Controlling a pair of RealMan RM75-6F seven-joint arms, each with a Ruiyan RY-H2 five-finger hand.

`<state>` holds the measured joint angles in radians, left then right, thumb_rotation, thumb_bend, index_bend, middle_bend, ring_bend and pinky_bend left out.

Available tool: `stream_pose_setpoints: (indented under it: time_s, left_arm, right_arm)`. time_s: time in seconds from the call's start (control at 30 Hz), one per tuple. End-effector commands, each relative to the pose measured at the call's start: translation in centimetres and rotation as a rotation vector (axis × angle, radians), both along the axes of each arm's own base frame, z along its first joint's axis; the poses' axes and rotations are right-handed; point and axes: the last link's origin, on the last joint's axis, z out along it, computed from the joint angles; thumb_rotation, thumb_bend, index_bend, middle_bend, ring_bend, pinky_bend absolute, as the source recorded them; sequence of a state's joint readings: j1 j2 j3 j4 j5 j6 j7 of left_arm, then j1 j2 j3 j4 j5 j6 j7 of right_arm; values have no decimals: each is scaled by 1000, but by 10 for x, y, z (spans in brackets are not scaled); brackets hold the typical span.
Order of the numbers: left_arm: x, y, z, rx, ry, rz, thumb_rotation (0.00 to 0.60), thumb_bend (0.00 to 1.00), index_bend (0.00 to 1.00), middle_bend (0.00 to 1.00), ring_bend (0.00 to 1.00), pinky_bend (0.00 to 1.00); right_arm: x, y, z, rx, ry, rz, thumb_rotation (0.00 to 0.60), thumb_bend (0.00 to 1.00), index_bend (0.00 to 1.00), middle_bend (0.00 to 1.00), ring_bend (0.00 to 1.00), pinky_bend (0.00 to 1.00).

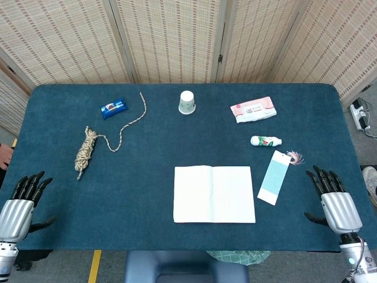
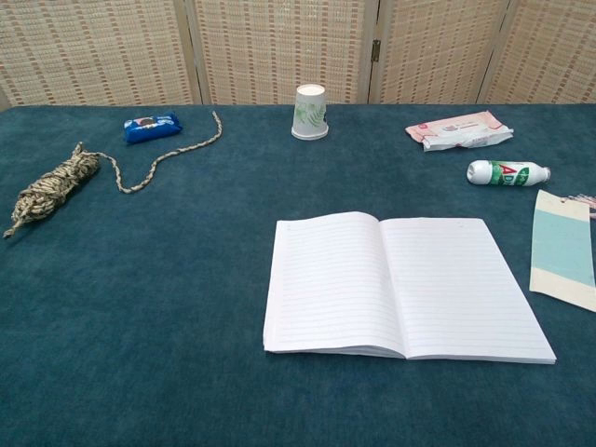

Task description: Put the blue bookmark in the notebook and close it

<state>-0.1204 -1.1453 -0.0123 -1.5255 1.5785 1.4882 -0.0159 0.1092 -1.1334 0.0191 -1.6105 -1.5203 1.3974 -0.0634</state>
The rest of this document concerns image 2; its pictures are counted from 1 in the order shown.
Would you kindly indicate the white lined notebook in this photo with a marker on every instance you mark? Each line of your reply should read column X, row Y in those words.
column 335, row 288

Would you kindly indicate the light blue cream bookmark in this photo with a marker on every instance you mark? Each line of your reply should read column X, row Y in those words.
column 559, row 247

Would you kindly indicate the white leaf-print paper cup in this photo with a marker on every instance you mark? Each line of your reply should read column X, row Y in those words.
column 309, row 116

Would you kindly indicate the blue cookie packet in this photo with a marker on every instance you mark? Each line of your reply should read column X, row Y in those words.
column 151, row 128

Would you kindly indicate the woven folding screen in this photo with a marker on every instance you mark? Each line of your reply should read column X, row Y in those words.
column 279, row 46

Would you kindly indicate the pink wet wipes pack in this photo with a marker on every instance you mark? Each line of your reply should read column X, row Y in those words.
column 456, row 129

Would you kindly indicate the white green plastic bottle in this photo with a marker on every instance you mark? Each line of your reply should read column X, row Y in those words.
column 505, row 173

